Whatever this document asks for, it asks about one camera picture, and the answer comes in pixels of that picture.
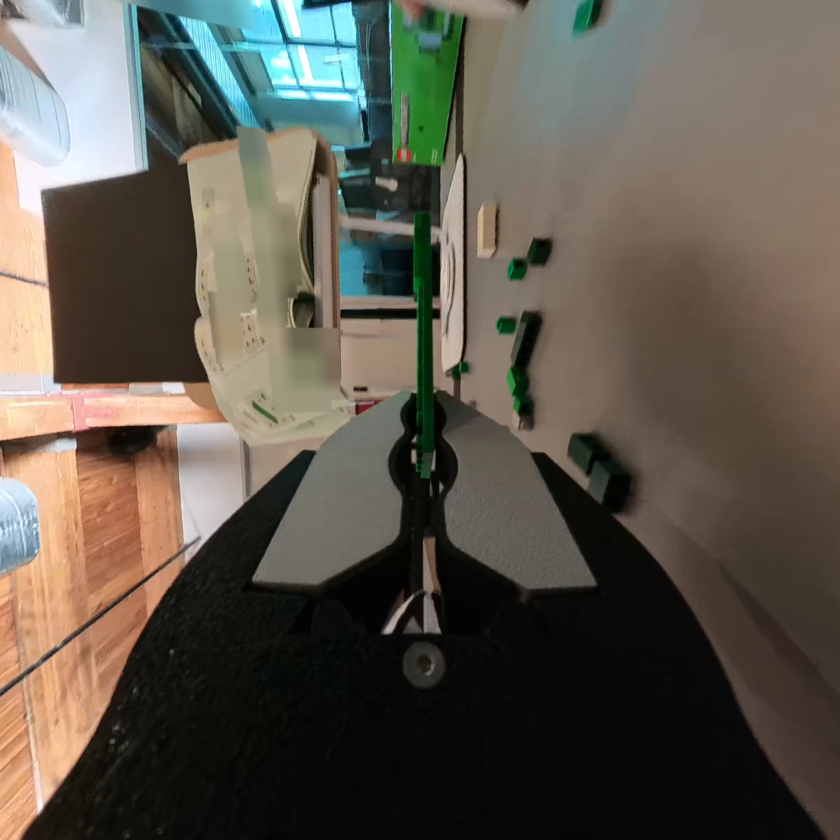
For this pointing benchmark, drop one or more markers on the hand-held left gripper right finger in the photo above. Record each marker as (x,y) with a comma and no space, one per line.
(512,525)

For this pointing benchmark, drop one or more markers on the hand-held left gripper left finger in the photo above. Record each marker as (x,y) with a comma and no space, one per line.
(328,512)

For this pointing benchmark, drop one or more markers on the green toy brick plate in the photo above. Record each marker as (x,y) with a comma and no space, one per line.
(424,315)

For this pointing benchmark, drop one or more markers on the cream toy brick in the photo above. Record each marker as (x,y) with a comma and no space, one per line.
(487,229)

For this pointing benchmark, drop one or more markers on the grey desk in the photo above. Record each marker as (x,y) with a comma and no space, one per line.
(689,262)

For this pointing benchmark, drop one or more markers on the dark green toy brick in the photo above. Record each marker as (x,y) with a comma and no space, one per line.
(586,451)
(610,487)

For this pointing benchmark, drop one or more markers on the white cabinet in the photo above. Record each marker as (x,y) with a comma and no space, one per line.
(377,354)

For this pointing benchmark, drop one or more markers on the open instruction booklet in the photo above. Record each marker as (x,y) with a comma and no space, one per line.
(213,367)

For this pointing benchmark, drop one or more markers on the dark long toy brick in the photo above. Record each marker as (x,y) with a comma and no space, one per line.
(526,338)

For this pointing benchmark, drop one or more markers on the scattered small green bricks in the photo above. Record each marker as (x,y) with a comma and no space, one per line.
(517,269)

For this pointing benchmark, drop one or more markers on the dark brown panel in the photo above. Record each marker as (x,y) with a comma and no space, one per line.
(118,275)

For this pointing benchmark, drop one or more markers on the book stand with white base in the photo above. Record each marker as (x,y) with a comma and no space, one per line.
(456,197)

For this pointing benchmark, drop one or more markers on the green cardboard toy box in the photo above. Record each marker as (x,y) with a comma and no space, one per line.
(426,98)

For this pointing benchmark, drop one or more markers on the glass partition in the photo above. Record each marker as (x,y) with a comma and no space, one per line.
(210,65)

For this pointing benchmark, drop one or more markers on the green square toy brick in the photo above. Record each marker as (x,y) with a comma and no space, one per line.
(587,14)

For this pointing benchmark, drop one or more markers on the silver ventilation duct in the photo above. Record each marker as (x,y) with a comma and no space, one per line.
(33,111)
(16,525)

